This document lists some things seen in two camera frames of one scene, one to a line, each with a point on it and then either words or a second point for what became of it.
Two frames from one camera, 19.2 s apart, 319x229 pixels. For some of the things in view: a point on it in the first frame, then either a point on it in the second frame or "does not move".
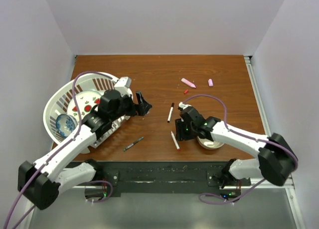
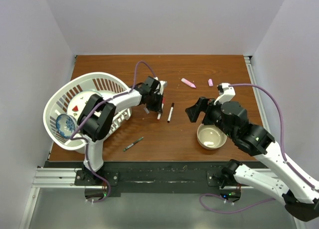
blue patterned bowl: (65, 123) does not move
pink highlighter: (189, 84) does not move
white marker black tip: (171, 112) does not move
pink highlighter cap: (210, 82) does not move
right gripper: (180, 133) → (203, 103)
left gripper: (136, 110) → (157, 108)
